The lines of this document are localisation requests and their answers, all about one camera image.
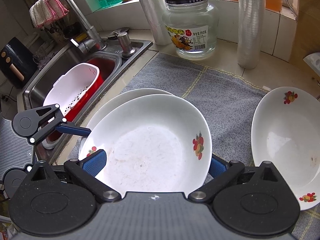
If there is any white plate fruit print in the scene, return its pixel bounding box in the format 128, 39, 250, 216
78, 88, 175, 162
82, 94, 213, 193
251, 87, 320, 211

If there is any pink white dishcloth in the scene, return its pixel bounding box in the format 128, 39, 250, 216
29, 0, 70, 29

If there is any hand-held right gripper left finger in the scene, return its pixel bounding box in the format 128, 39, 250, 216
30, 149, 122, 203

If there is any black cord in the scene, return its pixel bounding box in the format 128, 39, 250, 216
284, 0, 299, 22

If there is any metal soap dispenser pump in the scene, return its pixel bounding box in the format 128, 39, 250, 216
117, 32, 137, 57

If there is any white strainer basket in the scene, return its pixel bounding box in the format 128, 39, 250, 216
42, 63, 100, 150

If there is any tall plastic wrap roll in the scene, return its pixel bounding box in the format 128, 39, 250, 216
236, 0, 266, 69

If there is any grey rimmed red basin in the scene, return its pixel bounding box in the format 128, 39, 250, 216
85, 51, 123, 88

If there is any metal faucet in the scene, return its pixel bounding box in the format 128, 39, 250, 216
49, 0, 107, 53

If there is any grey teal checked towel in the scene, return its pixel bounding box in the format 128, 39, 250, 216
67, 52, 320, 240

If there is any black appliance wooden handle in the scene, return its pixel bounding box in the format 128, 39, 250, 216
0, 37, 34, 89

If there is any metal sink hole cover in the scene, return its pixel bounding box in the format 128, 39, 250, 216
107, 27, 130, 40

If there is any red plastic basket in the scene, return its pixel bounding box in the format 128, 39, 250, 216
47, 72, 104, 140

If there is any glass jar yellow lid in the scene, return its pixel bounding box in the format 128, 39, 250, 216
162, 0, 220, 60

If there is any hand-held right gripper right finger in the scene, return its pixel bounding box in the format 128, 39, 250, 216
188, 155, 279, 202

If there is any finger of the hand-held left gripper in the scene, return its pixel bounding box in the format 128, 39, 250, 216
29, 104, 92, 144

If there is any stainless steel sink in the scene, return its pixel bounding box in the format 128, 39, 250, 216
22, 31, 153, 165

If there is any short plastic wrap roll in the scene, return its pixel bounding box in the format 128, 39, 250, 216
132, 0, 173, 46

